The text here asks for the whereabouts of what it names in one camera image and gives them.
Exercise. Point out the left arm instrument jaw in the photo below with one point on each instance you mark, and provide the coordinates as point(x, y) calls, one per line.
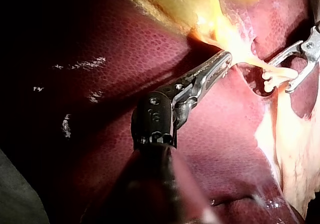
point(212, 60)
point(223, 68)

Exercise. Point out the right arm instrument jaw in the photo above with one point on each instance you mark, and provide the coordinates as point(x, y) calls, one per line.
point(290, 50)
point(301, 78)

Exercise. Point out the right arm instrument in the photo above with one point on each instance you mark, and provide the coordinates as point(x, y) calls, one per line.
point(312, 45)

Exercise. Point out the left arm instrument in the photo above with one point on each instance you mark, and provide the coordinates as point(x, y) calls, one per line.
point(155, 116)

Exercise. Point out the gallbladder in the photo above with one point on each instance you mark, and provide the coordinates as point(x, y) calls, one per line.
point(180, 2)

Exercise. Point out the dark left arm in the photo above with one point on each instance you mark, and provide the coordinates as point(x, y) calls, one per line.
point(150, 186)

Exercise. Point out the white clip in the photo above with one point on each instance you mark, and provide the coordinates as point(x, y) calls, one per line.
point(271, 85)
point(280, 72)

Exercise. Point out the thin tube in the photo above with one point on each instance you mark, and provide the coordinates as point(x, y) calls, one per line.
point(255, 63)

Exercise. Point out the pale fatty tissue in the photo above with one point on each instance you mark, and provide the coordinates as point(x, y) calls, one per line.
point(295, 144)

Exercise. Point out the dark red liver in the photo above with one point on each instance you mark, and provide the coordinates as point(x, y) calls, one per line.
point(220, 139)

